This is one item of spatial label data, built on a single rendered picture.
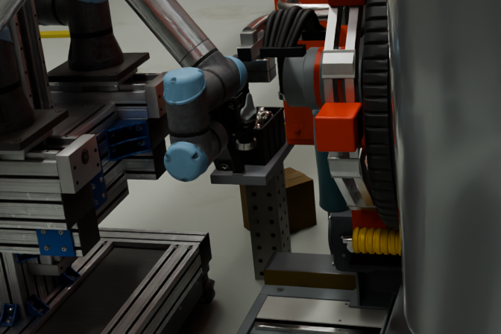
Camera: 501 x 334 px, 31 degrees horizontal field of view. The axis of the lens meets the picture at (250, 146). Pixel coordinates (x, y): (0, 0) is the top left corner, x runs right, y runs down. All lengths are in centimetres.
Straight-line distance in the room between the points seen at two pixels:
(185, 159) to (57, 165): 47
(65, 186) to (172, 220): 149
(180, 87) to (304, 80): 46
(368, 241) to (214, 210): 156
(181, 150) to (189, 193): 209
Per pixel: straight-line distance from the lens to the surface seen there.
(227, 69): 172
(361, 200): 200
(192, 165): 162
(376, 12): 172
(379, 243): 201
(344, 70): 175
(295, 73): 201
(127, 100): 246
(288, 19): 184
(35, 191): 207
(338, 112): 171
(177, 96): 160
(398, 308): 235
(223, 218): 344
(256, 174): 261
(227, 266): 309
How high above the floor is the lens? 143
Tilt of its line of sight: 20 degrees down
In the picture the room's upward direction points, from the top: 6 degrees counter-clockwise
